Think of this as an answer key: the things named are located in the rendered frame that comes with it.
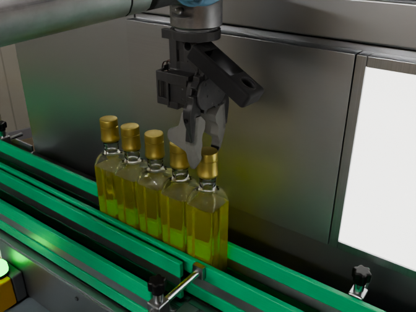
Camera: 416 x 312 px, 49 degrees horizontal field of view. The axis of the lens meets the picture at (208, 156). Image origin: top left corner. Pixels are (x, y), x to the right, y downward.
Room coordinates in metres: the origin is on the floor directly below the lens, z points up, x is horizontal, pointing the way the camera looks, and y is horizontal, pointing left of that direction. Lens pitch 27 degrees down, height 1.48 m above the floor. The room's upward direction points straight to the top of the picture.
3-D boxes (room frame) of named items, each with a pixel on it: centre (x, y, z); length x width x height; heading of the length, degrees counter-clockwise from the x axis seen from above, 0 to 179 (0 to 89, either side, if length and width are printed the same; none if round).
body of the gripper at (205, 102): (0.67, 0.02, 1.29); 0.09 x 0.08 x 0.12; 55
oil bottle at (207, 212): (0.66, 0.00, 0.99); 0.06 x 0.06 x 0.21; 55
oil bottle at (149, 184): (0.73, 0.09, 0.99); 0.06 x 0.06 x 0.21; 54
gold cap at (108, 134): (0.80, 0.19, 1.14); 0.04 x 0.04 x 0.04
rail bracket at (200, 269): (0.55, 0.06, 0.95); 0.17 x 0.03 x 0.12; 143
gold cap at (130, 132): (0.76, 0.14, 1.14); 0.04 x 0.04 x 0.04
